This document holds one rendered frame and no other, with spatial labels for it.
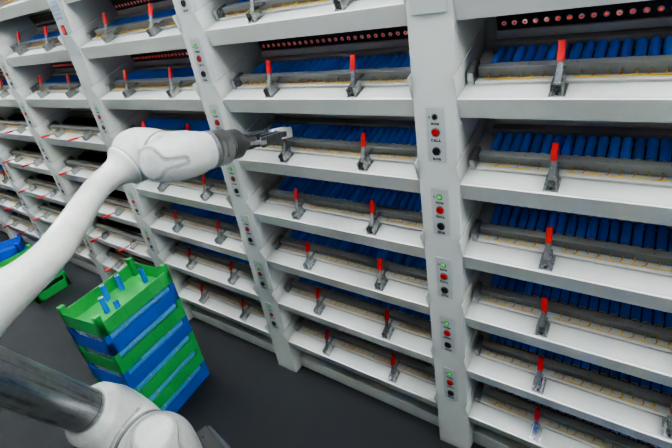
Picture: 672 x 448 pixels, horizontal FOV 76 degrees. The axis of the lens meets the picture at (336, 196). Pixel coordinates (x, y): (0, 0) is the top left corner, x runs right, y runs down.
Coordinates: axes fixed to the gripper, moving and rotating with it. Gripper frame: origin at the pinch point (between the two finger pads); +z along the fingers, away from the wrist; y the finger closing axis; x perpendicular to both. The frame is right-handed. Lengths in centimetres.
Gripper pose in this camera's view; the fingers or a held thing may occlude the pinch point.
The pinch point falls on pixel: (280, 133)
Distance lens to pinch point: 123.9
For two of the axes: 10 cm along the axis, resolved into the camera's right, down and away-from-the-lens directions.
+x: -0.5, -9.5, -2.9
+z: 5.7, -2.7, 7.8
